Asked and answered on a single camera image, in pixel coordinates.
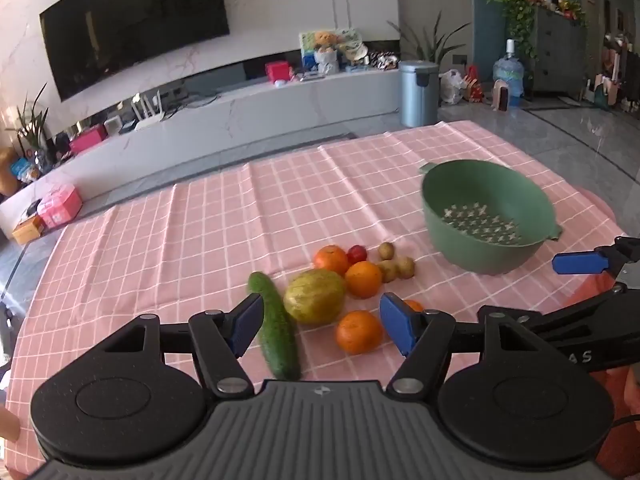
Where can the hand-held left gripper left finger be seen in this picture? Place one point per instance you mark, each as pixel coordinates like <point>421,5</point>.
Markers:
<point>247,322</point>

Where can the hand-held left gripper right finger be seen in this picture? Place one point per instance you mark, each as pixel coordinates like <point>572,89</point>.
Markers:
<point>397,322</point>

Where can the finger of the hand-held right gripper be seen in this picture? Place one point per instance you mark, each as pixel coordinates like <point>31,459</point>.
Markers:
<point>577,262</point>

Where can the orange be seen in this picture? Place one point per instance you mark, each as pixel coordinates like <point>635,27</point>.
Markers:
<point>331,259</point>
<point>358,331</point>
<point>414,304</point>
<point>363,279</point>

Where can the green cucumber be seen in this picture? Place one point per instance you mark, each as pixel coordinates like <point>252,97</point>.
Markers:
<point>275,327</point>

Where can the small brown fruit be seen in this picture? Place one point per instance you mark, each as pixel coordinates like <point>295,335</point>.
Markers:
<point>385,250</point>
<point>405,266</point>
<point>387,271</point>

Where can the yellow green melon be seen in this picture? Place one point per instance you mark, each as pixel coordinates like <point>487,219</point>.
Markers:
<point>315,296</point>

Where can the small red fruit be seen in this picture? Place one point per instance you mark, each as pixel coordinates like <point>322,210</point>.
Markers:
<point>356,253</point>

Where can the green colander bowl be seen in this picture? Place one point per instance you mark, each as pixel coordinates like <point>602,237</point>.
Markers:
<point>450,240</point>

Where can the pink checked tablecloth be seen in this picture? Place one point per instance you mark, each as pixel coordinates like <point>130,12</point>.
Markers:
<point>200,240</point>

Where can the pink plastic stool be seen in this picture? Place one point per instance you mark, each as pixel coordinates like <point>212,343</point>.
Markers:
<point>501,96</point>

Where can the blue water jug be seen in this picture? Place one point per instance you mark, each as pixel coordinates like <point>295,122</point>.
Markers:
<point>509,75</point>

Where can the red decorative ornament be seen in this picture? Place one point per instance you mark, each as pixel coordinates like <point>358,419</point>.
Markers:
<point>472,85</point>

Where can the white marble media console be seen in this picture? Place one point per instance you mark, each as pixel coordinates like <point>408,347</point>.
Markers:
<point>250,110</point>

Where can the grey blue cabinet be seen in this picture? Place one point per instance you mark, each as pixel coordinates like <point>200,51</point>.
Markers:
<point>557,50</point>

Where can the white plastic bag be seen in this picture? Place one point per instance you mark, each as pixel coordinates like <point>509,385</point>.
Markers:
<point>451,87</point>

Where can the large pink storage box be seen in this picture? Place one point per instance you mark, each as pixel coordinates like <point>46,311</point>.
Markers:
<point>60,205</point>

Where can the white router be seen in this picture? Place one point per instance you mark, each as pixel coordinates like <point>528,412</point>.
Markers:
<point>149,117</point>

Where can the grey blue trash can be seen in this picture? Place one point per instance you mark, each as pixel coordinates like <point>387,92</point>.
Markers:
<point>417,95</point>

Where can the orange cardboard box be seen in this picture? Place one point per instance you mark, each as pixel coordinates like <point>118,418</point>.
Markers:
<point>29,230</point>

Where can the magenta flat box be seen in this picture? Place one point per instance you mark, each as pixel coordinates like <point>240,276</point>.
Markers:
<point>87,141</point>

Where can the small red box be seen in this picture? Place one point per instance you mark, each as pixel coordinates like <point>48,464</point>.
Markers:
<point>278,71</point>

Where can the long leaf potted plant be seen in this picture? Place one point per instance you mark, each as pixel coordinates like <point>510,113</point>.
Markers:
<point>430,42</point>

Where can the trailing green plant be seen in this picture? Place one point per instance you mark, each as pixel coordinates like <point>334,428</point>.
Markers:
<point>515,5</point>

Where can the floral sun hat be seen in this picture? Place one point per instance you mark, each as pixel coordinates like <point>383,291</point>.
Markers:
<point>356,52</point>

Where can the teddy bear plush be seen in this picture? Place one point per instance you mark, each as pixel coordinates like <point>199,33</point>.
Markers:
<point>326,50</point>

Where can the brown round vase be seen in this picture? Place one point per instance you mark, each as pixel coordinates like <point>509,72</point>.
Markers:
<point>7,172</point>

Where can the colourful picture board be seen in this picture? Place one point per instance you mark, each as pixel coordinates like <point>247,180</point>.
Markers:
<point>350,35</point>

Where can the spiky potted plant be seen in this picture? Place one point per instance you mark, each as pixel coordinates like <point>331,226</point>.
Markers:
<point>32,125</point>

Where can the black wall television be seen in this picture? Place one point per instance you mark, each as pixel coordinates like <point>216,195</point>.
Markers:
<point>130,25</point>

